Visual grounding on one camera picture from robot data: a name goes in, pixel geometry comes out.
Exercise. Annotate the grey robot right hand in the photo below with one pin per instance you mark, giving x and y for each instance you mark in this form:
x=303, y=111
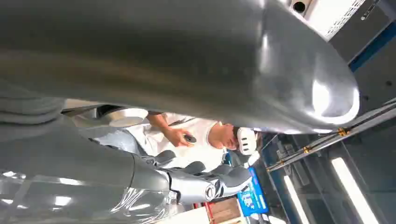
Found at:
x=185, y=55

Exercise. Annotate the headset person's hand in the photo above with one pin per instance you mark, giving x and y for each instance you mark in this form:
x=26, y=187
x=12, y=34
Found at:
x=176, y=137

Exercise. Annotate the ribbed grey right arm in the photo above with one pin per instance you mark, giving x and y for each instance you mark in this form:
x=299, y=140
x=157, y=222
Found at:
x=28, y=105

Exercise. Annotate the person with white headset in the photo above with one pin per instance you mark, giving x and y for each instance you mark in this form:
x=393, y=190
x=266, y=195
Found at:
x=191, y=154

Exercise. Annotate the round silver disc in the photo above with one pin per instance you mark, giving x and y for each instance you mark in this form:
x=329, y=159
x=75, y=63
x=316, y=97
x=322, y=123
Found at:
x=125, y=117

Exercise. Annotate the white VR headset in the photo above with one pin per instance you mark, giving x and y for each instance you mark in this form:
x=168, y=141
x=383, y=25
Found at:
x=246, y=140

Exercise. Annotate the blue printed sign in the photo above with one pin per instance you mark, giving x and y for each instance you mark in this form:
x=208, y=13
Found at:
x=252, y=194

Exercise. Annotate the glossy silver robot body panel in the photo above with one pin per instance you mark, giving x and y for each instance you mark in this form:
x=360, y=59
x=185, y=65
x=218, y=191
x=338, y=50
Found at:
x=77, y=204

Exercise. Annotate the long ceiling light strip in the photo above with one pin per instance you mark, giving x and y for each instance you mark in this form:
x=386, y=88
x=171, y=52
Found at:
x=354, y=191
x=295, y=201

